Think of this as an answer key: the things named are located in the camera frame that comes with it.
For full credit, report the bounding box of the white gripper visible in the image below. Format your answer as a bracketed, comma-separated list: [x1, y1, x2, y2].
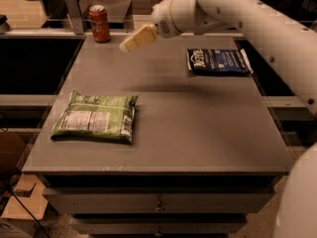
[119, 0, 196, 53]

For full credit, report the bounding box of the blue kettle chip bag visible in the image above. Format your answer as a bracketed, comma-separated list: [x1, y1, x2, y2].
[186, 49, 252, 76]

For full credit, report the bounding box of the cardboard box on floor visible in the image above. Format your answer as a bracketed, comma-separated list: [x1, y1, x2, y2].
[1, 175, 48, 220]

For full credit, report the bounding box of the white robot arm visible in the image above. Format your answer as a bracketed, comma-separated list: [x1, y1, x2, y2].
[120, 0, 317, 238]

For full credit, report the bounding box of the red coke can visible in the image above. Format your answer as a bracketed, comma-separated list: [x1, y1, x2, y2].
[88, 5, 111, 43]

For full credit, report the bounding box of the green jalapeno chip bag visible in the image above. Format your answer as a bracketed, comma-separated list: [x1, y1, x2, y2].
[51, 91, 138, 143]

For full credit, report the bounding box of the black cable on floor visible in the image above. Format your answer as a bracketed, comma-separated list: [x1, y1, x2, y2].
[0, 180, 52, 238]

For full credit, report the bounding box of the grey drawer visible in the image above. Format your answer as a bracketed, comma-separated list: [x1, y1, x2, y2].
[71, 214, 247, 235]
[43, 187, 274, 215]

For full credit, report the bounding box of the grey upper drawer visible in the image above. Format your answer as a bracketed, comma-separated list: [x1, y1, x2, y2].
[43, 187, 274, 215]

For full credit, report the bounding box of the left metal bracket post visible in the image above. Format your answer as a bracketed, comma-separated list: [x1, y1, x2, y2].
[65, 0, 85, 35]

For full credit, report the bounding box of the grey lower drawer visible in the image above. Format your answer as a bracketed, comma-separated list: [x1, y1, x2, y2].
[71, 214, 247, 235]

